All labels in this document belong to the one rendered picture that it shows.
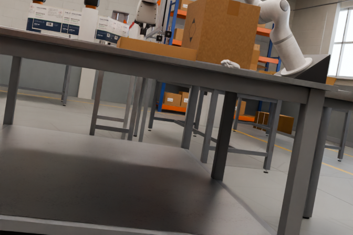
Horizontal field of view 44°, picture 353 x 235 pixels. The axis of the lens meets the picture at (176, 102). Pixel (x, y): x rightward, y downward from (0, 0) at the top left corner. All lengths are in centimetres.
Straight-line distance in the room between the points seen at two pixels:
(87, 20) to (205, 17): 87
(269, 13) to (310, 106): 93
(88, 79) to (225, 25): 830
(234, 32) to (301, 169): 62
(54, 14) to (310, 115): 168
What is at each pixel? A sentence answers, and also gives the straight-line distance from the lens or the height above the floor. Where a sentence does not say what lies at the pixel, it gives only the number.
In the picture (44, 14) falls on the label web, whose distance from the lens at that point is 277.
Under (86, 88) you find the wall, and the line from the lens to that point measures 1005.
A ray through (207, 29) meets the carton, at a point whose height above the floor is 98.
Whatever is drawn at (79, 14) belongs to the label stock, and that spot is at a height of 105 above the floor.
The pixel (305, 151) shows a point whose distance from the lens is 167.
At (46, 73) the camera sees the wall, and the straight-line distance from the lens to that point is 1007.
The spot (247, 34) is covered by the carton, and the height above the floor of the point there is 99.
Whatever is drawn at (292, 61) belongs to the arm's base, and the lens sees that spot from 256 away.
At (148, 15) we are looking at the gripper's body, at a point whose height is 104.
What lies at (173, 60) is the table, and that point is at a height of 82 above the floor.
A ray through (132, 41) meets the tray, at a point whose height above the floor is 86.
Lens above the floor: 76
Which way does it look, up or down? 3 degrees down
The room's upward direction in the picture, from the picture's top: 9 degrees clockwise
